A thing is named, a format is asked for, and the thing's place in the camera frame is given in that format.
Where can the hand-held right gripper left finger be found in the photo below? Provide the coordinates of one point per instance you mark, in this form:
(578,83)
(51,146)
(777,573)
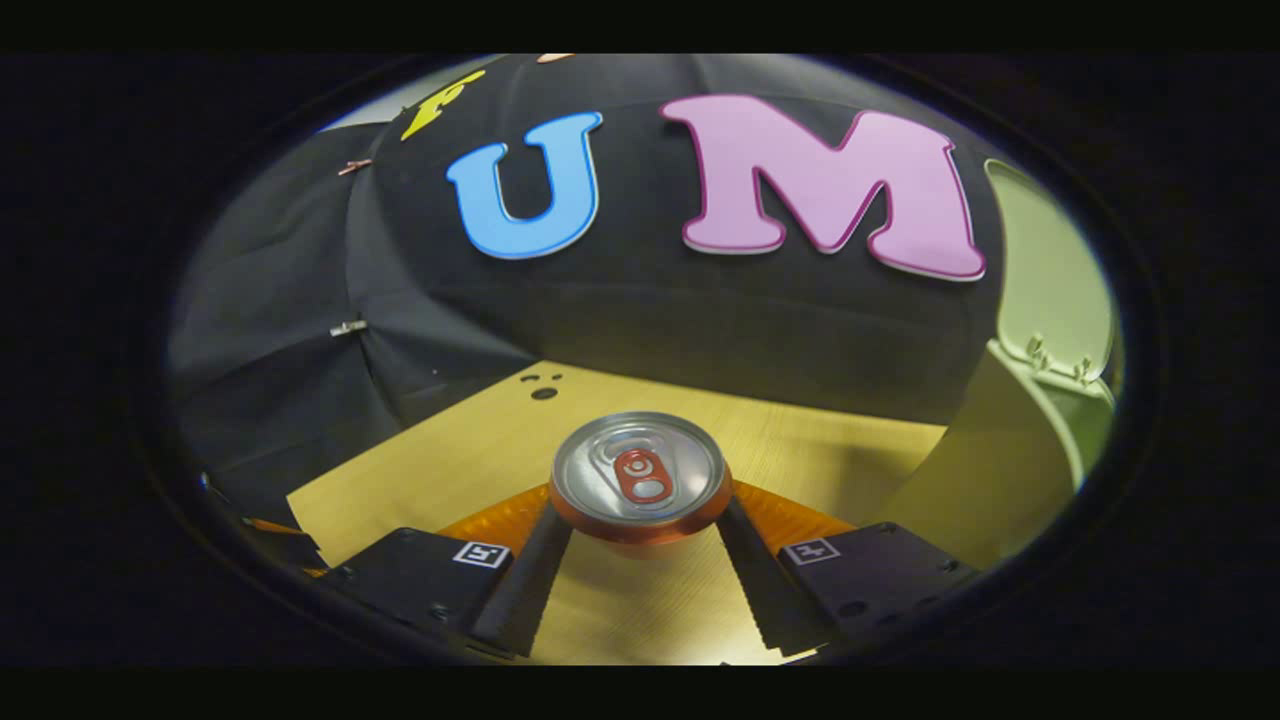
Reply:
(520,590)

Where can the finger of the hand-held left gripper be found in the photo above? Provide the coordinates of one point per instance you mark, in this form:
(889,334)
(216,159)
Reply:
(290,545)

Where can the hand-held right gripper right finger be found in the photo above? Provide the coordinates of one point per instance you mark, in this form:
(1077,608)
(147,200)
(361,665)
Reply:
(760,590)

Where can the orange pop can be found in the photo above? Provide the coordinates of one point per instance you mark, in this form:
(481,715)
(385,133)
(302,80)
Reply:
(640,475)

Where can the pale green garbage bin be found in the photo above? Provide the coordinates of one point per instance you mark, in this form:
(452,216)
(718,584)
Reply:
(1000,470)

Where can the silver metal clip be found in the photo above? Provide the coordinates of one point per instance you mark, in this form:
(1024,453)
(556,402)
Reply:
(348,327)

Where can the black backdrop cloth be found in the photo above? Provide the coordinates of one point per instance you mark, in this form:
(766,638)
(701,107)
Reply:
(650,320)

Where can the copper metal clip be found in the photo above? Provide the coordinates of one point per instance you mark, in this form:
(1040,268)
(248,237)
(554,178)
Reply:
(354,167)

